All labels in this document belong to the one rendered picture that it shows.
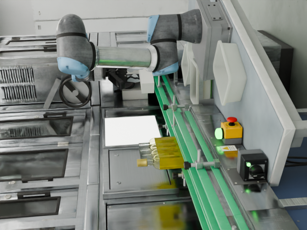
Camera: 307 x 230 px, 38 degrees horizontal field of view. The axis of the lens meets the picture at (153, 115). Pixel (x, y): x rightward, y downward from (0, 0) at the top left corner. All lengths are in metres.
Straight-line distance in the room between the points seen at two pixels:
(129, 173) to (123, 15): 3.73
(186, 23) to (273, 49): 1.29
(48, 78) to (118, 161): 0.98
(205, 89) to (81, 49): 0.74
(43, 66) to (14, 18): 3.29
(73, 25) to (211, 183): 0.78
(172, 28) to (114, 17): 3.78
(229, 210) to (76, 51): 0.81
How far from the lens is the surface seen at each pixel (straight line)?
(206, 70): 1.97
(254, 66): 1.63
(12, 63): 3.02
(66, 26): 1.75
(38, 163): 2.43
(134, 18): 5.70
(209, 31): 1.86
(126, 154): 2.33
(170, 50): 1.93
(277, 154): 1.47
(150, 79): 2.16
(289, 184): 1.60
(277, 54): 3.17
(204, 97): 2.23
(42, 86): 3.05
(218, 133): 1.78
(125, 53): 1.83
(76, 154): 2.48
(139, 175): 2.14
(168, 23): 1.95
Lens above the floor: 1.26
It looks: 5 degrees down
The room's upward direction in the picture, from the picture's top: 93 degrees counter-clockwise
